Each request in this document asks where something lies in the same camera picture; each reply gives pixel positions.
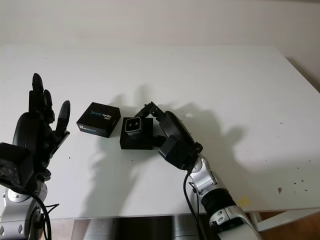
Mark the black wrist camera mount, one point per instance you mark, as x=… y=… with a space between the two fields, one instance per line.
x=177 y=152
x=13 y=165

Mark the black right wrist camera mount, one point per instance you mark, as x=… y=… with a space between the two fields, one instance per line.
x=177 y=152

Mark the small silver camera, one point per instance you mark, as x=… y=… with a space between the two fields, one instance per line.
x=133 y=125

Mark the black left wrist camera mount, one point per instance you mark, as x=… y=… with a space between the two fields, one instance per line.
x=13 y=165

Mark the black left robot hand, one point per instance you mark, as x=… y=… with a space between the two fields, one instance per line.
x=32 y=130

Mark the black box base with foam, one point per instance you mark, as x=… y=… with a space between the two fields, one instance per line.
x=137 y=143

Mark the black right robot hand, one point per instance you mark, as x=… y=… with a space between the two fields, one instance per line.
x=175 y=127

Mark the black printed RealSense box lid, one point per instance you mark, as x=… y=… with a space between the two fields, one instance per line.
x=98 y=118

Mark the yellow tape piece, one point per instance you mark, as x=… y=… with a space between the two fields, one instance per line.
x=245 y=200

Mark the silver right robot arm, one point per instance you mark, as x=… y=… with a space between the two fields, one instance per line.
x=217 y=195

